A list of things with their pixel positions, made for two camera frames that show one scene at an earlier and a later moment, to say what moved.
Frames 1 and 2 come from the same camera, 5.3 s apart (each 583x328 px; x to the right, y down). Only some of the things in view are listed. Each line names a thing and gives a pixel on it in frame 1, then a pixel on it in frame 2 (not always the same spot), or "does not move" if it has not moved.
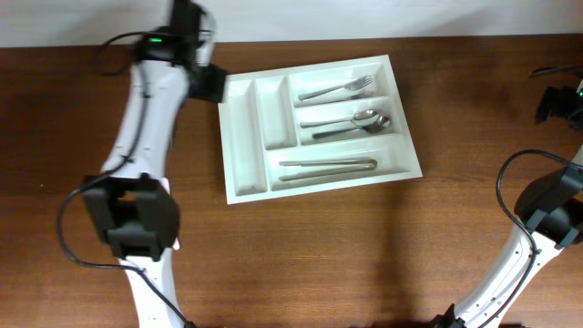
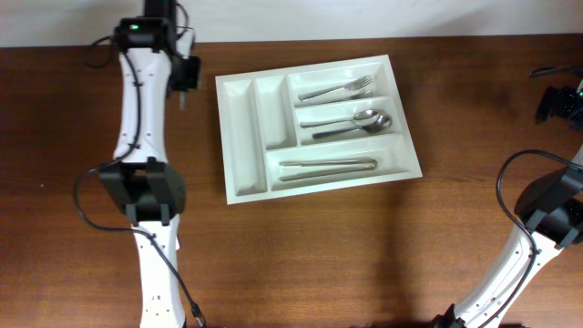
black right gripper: [561, 96] does not move
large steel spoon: [381, 126] does not move
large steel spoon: [360, 116] does not move
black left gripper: [215, 93] -> [194, 80]
